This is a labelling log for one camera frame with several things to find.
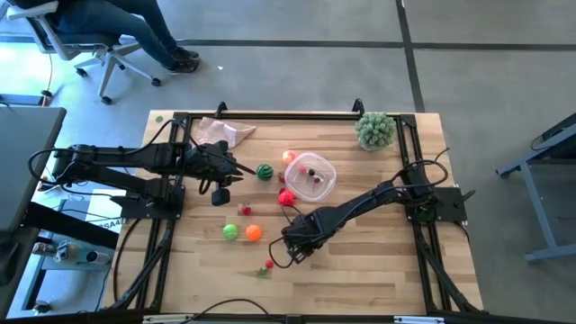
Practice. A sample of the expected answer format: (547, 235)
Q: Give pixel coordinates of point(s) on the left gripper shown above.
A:
(207, 162)

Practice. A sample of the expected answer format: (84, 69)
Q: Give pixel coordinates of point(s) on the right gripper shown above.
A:
(308, 229)

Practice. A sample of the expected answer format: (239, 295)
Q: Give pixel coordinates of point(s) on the toy watermelon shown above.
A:
(265, 172)

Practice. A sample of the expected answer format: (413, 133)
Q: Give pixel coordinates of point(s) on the toy strawberry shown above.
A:
(246, 209)

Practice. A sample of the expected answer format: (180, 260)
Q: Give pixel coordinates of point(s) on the orange toy fruit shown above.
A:
(253, 232)

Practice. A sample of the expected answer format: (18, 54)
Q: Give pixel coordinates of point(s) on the toy peach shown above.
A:
(289, 156)

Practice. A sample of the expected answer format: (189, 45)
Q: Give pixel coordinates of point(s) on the large red toy tomato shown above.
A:
(286, 198)

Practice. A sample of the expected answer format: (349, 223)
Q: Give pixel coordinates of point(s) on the green toy apple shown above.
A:
(230, 231)

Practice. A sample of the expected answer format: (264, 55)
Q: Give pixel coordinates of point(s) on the clear plastic tupperware container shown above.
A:
(326, 189)

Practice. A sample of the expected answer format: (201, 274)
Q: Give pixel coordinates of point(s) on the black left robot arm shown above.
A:
(135, 155)

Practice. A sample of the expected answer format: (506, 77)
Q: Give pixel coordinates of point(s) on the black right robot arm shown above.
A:
(360, 202)

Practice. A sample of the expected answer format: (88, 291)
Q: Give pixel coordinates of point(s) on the beige cloth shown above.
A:
(225, 130)

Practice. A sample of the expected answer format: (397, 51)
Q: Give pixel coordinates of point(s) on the white paper label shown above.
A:
(101, 216)

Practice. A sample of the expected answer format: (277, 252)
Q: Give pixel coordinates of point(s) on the potted green succulent plant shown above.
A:
(375, 130)

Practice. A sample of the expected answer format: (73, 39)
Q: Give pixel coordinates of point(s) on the small white device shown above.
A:
(92, 257)

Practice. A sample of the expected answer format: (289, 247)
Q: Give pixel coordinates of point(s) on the black desk beam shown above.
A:
(67, 225)

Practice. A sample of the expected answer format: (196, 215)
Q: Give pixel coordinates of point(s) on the person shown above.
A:
(117, 22)

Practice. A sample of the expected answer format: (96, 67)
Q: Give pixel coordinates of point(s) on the grey desk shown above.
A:
(22, 157)

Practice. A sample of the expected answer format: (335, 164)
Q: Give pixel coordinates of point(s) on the office chair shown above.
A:
(49, 38)

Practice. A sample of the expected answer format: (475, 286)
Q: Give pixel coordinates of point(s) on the black caster wheel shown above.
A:
(42, 307)

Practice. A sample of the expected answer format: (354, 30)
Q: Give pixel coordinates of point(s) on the silver metal bracket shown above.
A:
(418, 320)
(162, 319)

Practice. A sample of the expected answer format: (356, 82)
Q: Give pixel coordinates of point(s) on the grey metal table frame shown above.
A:
(551, 254)

